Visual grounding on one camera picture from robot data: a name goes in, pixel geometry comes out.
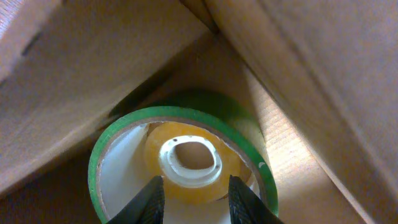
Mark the small yellow tape roll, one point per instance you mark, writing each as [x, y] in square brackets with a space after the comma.
[195, 164]

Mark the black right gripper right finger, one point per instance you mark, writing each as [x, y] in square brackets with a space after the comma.
[245, 207]

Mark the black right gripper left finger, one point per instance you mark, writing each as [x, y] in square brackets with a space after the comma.
[147, 207]

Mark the brown cardboard box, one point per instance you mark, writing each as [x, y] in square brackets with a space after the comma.
[319, 76]

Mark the green tape roll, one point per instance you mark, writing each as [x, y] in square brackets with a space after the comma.
[117, 170]

